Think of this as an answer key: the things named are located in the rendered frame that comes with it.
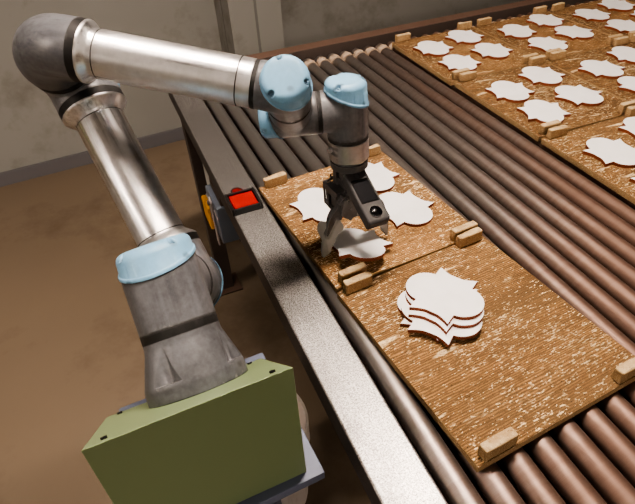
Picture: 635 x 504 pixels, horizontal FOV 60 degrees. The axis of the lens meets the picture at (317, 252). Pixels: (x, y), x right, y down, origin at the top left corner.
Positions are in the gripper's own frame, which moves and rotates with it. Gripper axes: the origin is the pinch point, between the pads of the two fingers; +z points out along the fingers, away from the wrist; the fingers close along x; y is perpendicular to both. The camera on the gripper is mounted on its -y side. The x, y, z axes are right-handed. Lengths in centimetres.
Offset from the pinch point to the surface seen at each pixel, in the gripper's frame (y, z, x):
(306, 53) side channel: 108, -3, -39
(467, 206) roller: 3.3, 2.5, -31.1
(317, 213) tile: 15.0, -0.7, 1.8
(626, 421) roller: -53, 5, -17
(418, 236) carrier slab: -2.3, 0.8, -13.6
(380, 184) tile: 17.9, -0.8, -16.5
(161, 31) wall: 253, 18, -14
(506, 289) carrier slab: -23.9, 1.6, -18.8
